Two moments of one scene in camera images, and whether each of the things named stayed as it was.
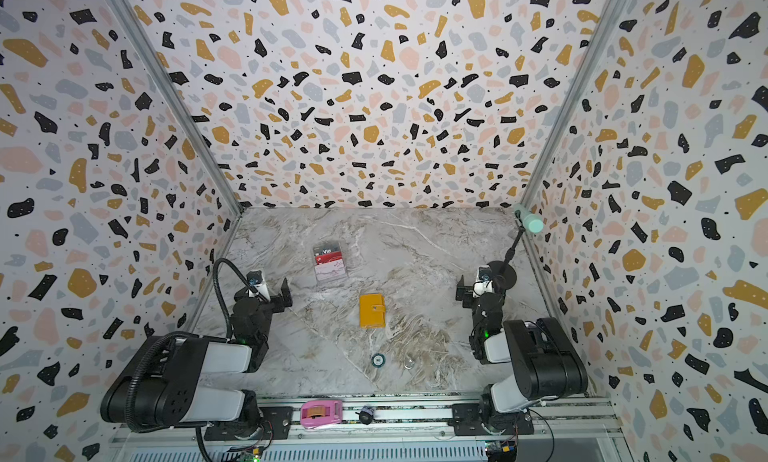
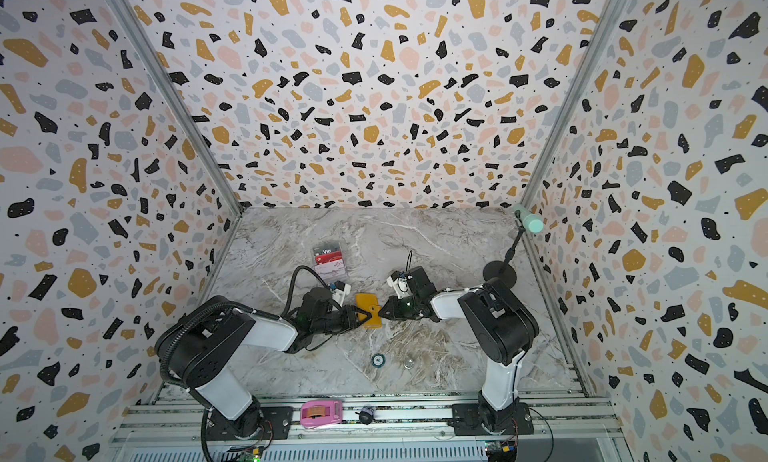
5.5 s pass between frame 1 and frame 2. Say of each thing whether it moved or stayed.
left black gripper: moved
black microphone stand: stayed
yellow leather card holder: stayed
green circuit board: stayed
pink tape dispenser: stayed
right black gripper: moved
